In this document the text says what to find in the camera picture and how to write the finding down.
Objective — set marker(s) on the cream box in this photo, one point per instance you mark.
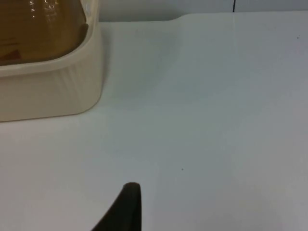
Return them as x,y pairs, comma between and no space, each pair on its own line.
60,89

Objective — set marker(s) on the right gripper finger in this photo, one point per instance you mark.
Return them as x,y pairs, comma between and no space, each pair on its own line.
125,211

